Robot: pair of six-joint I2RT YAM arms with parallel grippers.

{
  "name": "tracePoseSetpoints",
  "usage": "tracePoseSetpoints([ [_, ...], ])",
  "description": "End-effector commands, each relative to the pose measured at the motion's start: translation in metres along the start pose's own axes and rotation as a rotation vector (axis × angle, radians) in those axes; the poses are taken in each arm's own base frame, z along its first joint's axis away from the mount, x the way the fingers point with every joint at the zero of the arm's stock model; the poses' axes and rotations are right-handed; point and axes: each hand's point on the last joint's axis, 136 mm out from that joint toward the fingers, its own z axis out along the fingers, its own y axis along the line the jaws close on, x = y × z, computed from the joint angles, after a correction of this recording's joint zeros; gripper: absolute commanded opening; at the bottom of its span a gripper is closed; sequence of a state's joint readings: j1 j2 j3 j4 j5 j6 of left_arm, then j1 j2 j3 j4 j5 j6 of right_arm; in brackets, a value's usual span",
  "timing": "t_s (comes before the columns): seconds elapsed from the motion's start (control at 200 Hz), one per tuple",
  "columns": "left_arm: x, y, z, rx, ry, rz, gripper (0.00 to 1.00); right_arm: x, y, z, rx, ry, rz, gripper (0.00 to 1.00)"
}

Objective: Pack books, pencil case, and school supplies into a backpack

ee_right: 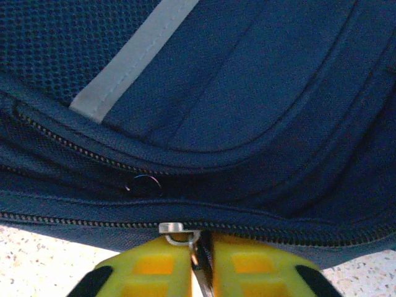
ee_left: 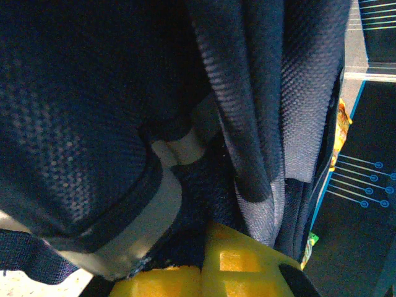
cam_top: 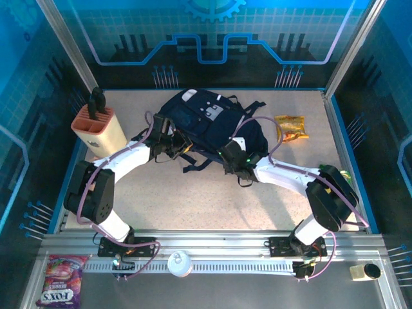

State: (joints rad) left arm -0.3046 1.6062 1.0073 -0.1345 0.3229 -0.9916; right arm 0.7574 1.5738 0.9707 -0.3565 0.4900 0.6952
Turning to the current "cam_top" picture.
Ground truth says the white slotted cable duct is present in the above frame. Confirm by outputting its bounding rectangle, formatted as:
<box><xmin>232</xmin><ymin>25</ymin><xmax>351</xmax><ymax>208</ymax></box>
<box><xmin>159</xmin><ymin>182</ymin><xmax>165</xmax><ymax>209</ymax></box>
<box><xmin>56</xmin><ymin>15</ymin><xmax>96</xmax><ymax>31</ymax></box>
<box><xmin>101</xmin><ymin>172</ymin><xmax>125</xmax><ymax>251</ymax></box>
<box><xmin>82</xmin><ymin>259</ymin><xmax>295</xmax><ymax>275</ymax></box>

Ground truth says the white round lid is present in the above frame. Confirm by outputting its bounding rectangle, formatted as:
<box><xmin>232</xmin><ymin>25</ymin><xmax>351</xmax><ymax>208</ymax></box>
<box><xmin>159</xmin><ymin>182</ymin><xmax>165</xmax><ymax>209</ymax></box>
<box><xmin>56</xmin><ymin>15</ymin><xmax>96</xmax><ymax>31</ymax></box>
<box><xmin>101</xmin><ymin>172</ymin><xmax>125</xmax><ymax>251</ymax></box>
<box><xmin>167</xmin><ymin>251</ymin><xmax>193</xmax><ymax>277</ymax></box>

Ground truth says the aluminium frame post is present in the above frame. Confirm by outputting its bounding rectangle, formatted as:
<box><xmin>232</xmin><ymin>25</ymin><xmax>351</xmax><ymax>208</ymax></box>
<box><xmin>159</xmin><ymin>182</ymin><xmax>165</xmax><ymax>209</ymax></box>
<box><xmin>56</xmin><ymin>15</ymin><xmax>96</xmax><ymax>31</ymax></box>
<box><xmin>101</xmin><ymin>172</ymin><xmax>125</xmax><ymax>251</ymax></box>
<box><xmin>35</xmin><ymin>0</ymin><xmax>99</xmax><ymax>93</ymax></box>
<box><xmin>323</xmin><ymin>0</ymin><xmax>388</xmax><ymax>99</ymax></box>

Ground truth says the yellow sponge block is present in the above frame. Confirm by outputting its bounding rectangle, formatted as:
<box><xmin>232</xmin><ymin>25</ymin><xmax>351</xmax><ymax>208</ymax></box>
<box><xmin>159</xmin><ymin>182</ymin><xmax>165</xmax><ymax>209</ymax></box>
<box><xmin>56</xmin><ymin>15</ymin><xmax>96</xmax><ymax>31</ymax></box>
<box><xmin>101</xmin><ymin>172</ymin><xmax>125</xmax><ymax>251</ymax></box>
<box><xmin>350</xmin><ymin>264</ymin><xmax>366</xmax><ymax>282</ymax></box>

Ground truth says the green snack packet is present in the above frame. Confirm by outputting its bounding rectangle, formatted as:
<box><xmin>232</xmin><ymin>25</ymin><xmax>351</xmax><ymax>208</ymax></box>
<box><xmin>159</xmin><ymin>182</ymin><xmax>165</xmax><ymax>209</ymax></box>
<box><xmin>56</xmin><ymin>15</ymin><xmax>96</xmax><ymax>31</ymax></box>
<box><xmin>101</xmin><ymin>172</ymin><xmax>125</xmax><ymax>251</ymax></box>
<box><xmin>317</xmin><ymin>163</ymin><xmax>352</xmax><ymax>185</ymax></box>

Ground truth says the purple Fox's candy bag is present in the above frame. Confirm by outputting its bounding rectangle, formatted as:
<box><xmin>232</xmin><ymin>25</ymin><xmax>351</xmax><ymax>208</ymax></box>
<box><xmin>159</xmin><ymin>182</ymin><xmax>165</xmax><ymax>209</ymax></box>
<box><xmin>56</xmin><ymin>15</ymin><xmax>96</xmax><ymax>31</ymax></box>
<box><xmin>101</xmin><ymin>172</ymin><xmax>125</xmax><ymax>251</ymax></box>
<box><xmin>35</xmin><ymin>254</ymin><xmax>89</xmax><ymax>308</ymax></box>

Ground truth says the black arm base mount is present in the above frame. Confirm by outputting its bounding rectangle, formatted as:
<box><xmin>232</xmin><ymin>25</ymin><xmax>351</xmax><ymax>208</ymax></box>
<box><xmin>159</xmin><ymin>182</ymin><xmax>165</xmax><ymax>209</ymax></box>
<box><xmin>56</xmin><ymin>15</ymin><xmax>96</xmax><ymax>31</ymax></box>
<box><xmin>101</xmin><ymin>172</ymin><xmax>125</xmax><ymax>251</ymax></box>
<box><xmin>268</xmin><ymin>236</ymin><xmax>328</xmax><ymax>258</ymax></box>
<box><xmin>97</xmin><ymin>236</ymin><xmax>156</xmax><ymax>258</ymax></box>

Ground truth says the cream pink knife block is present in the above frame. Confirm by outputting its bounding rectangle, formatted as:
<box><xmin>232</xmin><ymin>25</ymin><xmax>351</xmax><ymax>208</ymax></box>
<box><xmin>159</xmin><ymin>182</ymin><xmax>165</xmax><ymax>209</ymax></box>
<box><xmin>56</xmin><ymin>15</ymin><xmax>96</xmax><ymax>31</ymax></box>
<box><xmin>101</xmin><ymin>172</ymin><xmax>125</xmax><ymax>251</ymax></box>
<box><xmin>70</xmin><ymin>105</ymin><xmax>128</xmax><ymax>158</ymax></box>

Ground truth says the black controller board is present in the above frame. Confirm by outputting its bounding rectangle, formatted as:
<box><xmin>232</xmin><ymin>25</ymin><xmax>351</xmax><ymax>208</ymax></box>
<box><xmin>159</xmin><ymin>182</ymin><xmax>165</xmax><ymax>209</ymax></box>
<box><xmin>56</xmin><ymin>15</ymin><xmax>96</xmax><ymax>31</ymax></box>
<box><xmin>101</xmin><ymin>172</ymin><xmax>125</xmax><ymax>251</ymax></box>
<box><xmin>294</xmin><ymin>260</ymin><xmax>315</xmax><ymax>283</ymax></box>
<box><xmin>111</xmin><ymin>254</ymin><xmax>136</xmax><ymax>281</ymax></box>

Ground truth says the black knife handle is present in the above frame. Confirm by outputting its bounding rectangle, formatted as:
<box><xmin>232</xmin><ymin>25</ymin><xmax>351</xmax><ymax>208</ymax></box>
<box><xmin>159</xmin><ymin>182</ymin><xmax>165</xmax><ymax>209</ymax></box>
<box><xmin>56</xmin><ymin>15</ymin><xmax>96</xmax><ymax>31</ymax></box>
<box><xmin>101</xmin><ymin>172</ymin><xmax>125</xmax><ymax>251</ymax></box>
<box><xmin>91</xmin><ymin>86</ymin><xmax>108</xmax><ymax>115</ymax></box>
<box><xmin>87</xmin><ymin>99</ymin><xmax>101</xmax><ymax>122</ymax></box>

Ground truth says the aluminium front rail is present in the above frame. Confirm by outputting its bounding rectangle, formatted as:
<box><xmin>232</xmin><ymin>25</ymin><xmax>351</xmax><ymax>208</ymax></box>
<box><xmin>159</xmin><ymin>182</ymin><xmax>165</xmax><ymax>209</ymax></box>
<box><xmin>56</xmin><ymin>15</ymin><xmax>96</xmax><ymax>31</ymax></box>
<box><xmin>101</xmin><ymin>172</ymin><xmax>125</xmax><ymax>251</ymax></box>
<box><xmin>40</xmin><ymin>230</ymin><xmax>387</xmax><ymax>259</ymax></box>

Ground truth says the yellow snack bag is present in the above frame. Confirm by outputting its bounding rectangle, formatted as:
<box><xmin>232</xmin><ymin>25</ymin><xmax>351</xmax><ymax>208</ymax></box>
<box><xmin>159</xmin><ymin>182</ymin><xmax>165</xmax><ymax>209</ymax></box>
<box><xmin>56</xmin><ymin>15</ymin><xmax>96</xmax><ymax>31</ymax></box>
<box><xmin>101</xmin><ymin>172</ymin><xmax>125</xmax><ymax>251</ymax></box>
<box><xmin>274</xmin><ymin>115</ymin><xmax>310</xmax><ymax>144</ymax></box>

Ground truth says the navy blue backpack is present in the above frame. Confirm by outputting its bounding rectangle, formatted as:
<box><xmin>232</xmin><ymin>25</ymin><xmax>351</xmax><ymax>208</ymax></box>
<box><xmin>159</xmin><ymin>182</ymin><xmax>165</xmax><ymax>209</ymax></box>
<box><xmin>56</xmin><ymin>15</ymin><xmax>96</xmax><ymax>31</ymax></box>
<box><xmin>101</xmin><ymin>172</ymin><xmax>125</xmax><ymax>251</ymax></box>
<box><xmin>156</xmin><ymin>88</ymin><xmax>270</xmax><ymax>175</ymax></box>

